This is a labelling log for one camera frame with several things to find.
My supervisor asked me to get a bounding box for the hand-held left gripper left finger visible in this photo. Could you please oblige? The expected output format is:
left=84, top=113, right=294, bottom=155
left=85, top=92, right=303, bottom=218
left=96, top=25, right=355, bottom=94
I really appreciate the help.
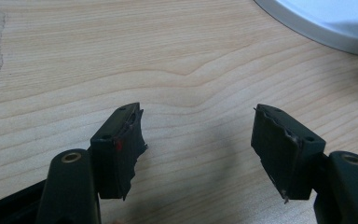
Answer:
left=35, top=102, right=149, bottom=224

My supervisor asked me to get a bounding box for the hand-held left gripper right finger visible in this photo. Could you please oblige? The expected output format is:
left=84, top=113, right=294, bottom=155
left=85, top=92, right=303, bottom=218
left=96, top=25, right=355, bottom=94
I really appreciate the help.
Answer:
left=250, top=104, right=358, bottom=224

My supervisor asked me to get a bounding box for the white round plate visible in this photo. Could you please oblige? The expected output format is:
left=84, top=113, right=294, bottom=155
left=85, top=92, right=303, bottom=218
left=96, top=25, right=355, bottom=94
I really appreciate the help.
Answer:
left=253, top=0, right=358, bottom=59

